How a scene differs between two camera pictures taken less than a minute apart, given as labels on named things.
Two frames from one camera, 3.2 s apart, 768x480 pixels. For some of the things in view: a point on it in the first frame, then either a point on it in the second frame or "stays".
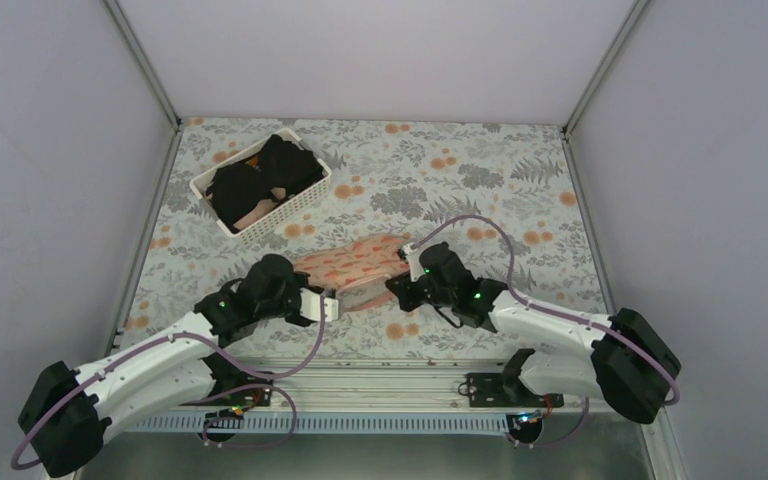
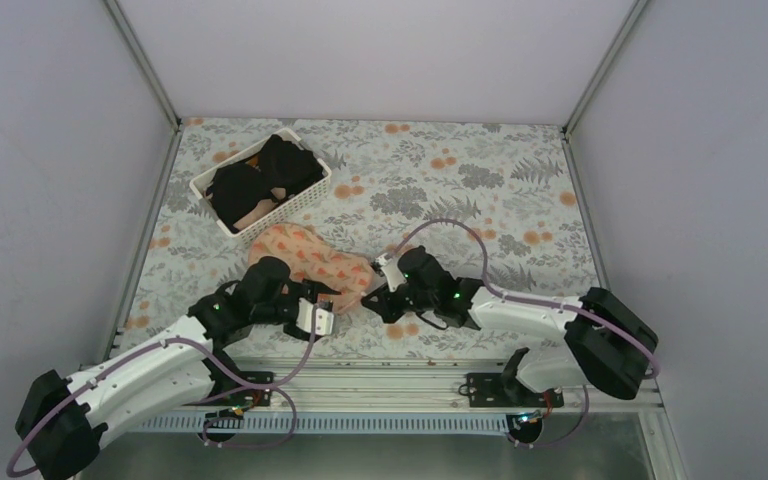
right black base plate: (489, 390) stays
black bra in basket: (280, 166) stays
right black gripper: (408, 301) → (385, 309)
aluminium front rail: (374, 390) stays
